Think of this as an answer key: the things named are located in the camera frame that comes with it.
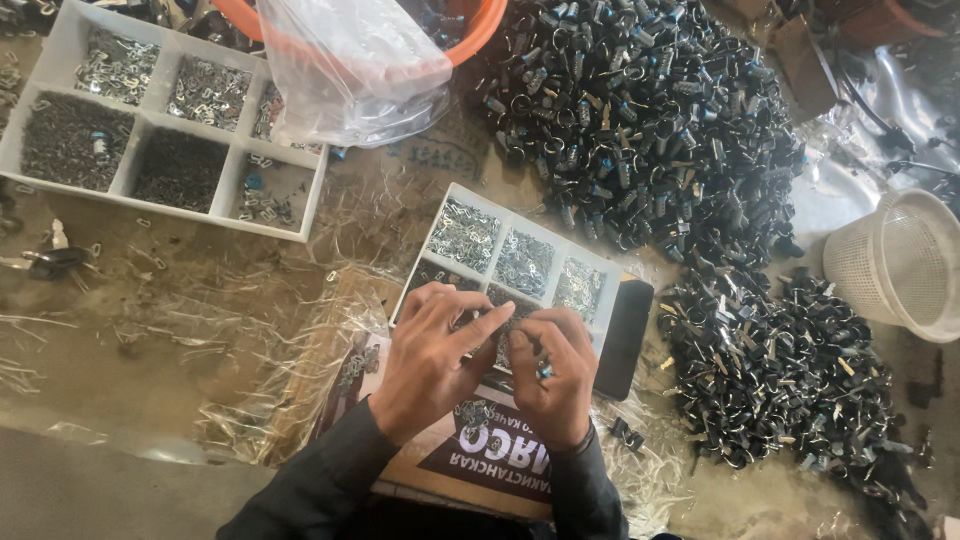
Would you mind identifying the brown cardboard piece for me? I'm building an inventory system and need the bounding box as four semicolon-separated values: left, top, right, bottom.
738;0;841;121

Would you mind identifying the large white compartment tray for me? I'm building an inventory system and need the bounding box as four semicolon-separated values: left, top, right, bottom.
0;0;331;243

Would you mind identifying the orange plastic basin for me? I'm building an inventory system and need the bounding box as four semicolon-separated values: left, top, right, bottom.
210;0;510;69

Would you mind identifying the person's left hand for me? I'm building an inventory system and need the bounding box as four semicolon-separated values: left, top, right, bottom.
368;282;517;448

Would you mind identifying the lone black lock part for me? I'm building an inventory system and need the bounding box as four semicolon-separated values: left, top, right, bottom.
609;417;646;453

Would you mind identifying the clear plastic bag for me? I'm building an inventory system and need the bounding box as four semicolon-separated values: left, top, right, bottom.
256;0;454;148

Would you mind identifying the crumpled clear plastic wrap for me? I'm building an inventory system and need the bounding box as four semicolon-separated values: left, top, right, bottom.
0;161;691;537

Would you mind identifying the printed cardboard box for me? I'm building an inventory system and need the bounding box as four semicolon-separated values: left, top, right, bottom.
307;330;601;522

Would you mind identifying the black flat case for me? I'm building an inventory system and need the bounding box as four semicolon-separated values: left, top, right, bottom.
592;276;656;402

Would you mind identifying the person's right hand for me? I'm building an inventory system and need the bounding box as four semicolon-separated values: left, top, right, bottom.
507;306;600;453

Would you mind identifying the clear plastic sheet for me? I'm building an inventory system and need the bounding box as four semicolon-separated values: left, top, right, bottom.
787;41;960;249

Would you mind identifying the large heap of black locks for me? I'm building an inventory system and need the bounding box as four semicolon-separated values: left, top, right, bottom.
472;0;807;264

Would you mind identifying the small white compartment tray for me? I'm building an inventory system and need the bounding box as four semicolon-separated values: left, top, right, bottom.
388;182;624;376

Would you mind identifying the small heap of black locks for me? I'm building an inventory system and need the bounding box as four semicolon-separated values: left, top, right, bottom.
657;266;931;519

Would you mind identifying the white plastic mesh basket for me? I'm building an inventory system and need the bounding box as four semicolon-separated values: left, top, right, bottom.
822;188;960;344

